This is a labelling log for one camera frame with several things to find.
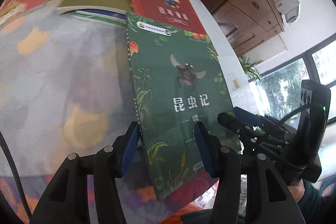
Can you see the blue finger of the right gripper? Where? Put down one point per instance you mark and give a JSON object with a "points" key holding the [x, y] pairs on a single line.
{"points": [[246, 134], [248, 118]]}

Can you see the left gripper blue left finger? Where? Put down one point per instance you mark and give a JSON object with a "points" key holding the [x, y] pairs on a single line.
{"points": [[110, 163]]}

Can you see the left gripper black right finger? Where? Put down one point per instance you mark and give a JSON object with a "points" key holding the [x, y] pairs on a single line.
{"points": [[223, 163]]}

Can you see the dark green insect book 02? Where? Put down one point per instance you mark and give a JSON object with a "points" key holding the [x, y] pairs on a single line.
{"points": [[178, 82]]}

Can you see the red fairy tale book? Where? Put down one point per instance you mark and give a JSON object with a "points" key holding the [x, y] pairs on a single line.
{"points": [[177, 13]]}

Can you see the green blue books underneath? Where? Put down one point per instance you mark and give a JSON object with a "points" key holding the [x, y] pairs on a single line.
{"points": [[105, 17]]}

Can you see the window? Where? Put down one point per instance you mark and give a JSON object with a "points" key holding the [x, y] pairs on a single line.
{"points": [[277, 89]]}

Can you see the potted green plant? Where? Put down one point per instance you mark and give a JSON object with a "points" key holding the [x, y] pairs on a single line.
{"points": [[249, 68]]}

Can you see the floral tablecloth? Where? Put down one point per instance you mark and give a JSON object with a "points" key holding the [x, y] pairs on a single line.
{"points": [[62, 91]]}

